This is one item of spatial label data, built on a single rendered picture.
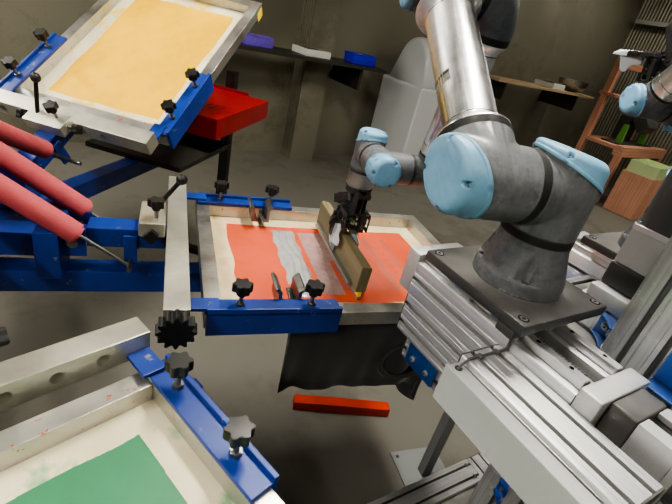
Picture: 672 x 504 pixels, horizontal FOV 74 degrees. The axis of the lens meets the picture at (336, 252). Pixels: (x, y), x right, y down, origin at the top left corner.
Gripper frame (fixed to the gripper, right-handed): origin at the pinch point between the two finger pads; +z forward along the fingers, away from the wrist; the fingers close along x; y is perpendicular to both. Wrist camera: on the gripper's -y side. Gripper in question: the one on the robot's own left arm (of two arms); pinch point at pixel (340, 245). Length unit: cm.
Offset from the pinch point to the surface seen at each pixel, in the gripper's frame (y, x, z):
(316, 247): -6.6, -4.5, 5.0
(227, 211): -24.3, -29.9, 3.8
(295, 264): 4.2, -13.7, 4.4
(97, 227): 3, -63, -4
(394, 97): -381, 193, 21
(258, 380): -42, -4, 101
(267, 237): -11.7, -18.9, 5.2
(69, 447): 57, -60, 3
